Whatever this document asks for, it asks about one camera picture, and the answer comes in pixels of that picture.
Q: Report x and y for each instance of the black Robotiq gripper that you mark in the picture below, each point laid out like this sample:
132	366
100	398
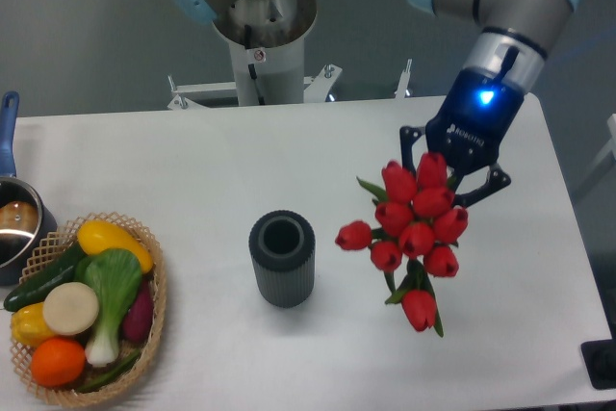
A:
468	131

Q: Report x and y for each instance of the red tulip bouquet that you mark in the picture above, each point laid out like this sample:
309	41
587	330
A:
418	228

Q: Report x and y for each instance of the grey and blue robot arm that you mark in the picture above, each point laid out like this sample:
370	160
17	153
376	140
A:
516	36

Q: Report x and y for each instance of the dark grey ribbed vase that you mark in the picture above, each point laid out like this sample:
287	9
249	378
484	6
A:
282	247

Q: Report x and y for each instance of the white furniture piece at right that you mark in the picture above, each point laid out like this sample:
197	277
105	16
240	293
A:
602	163

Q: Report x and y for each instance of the black device at table edge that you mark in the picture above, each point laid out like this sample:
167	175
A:
599	360

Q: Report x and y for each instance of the purple sweet potato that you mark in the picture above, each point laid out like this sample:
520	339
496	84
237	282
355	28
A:
137	322

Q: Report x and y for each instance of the green bok choy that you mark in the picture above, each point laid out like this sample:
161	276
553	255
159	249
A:
115	277

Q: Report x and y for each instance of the yellow squash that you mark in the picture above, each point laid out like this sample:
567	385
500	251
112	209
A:
96	236

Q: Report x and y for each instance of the woven wicker basket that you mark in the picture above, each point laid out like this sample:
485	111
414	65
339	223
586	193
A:
52	247

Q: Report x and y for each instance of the green chili pepper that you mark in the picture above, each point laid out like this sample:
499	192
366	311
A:
110	376

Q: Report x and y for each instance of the beige round disc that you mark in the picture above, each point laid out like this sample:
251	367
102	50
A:
70	309

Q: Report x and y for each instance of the dark green cucumber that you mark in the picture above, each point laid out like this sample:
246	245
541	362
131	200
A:
35	289

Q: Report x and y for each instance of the orange fruit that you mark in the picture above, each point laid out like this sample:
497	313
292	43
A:
57	361

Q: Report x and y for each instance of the yellow bell pepper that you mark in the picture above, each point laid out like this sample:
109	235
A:
29	326

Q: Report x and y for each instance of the white metal base frame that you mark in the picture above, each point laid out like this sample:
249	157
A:
212	91

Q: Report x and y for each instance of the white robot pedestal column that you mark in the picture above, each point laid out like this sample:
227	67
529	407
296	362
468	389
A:
265	39

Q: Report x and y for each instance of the blue handled saucepan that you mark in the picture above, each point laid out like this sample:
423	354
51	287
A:
25	220

